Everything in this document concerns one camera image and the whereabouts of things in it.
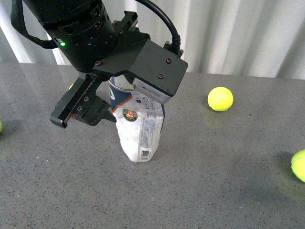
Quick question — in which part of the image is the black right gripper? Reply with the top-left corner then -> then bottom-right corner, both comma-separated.
49,11 -> 151,129

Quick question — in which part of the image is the Wilson tennis ball can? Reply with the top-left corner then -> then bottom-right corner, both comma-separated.
109,76 -> 165,163

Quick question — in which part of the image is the middle tennis ball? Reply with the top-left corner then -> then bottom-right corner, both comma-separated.
207,87 -> 234,112

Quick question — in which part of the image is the far left tennis ball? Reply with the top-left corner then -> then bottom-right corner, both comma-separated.
291,150 -> 305,182

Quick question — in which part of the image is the white pleated curtain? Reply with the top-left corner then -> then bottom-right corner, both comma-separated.
0,0 -> 305,80

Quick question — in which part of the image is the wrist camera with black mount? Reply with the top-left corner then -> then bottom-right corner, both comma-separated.
93,39 -> 188,104

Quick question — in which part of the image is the black camera cable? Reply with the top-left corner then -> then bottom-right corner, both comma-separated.
134,0 -> 182,54

